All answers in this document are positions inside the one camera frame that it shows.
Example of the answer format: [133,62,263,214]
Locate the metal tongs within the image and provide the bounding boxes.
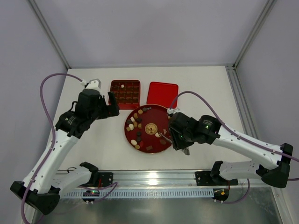
[158,133,190,155]

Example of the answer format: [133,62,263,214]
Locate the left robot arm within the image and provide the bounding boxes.
[10,89,119,215]

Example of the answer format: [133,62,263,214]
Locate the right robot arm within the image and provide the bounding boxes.
[168,110,293,189]

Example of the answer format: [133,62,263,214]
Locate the red chocolate box with tray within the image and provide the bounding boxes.
[110,80,141,110]

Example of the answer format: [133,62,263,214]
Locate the round dark red plate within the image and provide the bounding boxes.
[124,104,172,154]

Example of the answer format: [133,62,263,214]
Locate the red box lid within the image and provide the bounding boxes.
[146,82,178,108]

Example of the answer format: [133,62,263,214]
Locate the left camera mount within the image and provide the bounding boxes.
[80,79,101,94]

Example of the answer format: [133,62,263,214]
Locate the camera mount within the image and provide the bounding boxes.
[80,79,101,94]
[167,108,180,117]

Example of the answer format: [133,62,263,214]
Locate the right camera mount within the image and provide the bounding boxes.
[167,108,180,117]

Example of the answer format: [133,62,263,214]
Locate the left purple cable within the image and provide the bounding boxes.
[21,73,119,224]

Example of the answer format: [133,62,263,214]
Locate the purple cable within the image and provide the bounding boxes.
[169,91,299,205]
[21,73,119,224]

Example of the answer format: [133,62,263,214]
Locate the aluminium rail with cable duct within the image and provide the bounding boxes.
[61,169,275,203]

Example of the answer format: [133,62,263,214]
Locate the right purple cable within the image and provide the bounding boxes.
[169,91,299,205]

